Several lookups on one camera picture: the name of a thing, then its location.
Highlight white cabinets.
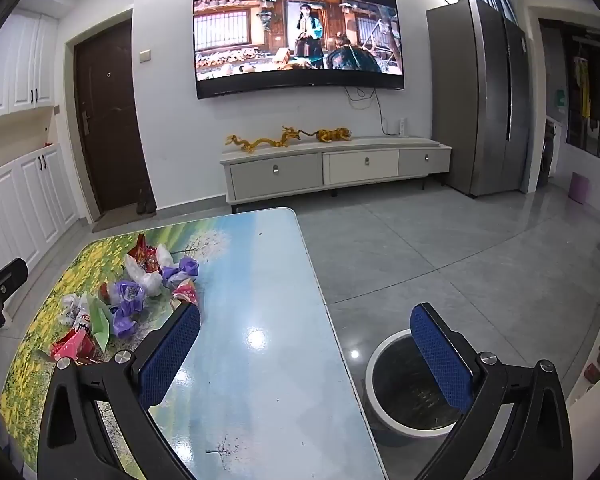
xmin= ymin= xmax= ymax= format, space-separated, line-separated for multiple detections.
xmin=0 ymin=7 xmax=61 ymax=123
xmin=0 ymin=142 xmax=81 ymax=281

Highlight white upper cabinets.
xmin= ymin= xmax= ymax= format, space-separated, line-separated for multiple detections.
xmin=0 ymin=7 xmax=61 ymax=123

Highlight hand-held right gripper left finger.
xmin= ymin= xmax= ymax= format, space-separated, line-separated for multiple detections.
xmin=37 ymin=302 xmax=203 ymax=480

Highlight silver white wrapper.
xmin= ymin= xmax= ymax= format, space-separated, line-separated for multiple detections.
xmin=59 ymin=292 xmax=93 ymax=331

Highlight red pink wrapper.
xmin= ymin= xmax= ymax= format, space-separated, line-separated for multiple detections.
xmin=170 ymin=280 xmax=200 ymax=308

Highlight purple plastic bag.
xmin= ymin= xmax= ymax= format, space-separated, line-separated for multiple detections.
xmin=161 ymin=256 xmax=201 ymax=288
xmin=111 ymin=302 xmax=141 ymax=338
xmin=100 ymin=280 xmax=146 ymax=311

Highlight short golden dragon ornament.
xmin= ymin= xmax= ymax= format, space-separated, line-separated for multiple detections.
xmin=314 ymin=127 xmax=353 ymax=143

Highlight purple stool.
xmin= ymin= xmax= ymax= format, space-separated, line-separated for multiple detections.
xmin=569 ymin=172 xmax=590 ymax=204

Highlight red snack wrapper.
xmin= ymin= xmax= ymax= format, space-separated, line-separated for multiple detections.
xmin=127 ymin=234 xmax=163 ymax=273

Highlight white lower cabinets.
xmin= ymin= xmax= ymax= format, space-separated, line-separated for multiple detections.
xmin=0 ymin=142 xmax=81 ymax=281

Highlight dark brown door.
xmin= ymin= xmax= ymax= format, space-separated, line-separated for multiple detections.
xmin=74 ymin=20 xmax=153 ymax=221

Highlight white grey television stand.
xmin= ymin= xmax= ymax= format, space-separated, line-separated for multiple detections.
xmin=220 ymin=136 xmax=452 ymax=213

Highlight yellow hanging garment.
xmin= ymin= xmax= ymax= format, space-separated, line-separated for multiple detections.
xmin=572 ymin=55 xmax=593 ymax=121

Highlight white plastic bag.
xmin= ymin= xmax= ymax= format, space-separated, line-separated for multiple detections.
xmin=124 ymin=255 xmax=168 ymax=297
xmin=152 ymin=244 xmax=177 ymax=268

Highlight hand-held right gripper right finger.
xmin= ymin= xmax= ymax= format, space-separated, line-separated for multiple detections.
xmin=410 ymin=302 xmax=576 ymax=480

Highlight white round trash bin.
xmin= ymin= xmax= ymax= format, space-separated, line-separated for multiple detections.
xmin=364 ymin=330 xmax=476 ymax=436

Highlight pair of brown shoes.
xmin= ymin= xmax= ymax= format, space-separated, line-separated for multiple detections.
xmin=136 ymin=187 xmax=157 ymax=215

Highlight green plastic bag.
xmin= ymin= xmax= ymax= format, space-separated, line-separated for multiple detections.
xmin=86 ymin=297 xmax=115 ymax=353

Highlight television cable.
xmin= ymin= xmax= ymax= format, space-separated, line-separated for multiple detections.
xmin=344 ymin=85 xmax=398 ymax=136

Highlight wall-mounted television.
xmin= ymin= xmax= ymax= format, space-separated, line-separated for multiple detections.
xmin=192 ymin=0 xmax=406 ymax=101

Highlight grey refrigerator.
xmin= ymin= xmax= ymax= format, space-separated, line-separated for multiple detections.
xmin=426 ymin=0 xmax=528 ymax=198

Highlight long golden dragon ornament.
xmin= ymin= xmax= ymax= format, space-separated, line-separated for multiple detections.
xmin=225 ymin=126 xmax=313 ymax=153

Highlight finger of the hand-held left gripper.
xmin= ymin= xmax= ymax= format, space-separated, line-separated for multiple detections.
xmin=0 ymin=257 xmax=29 ymax=308

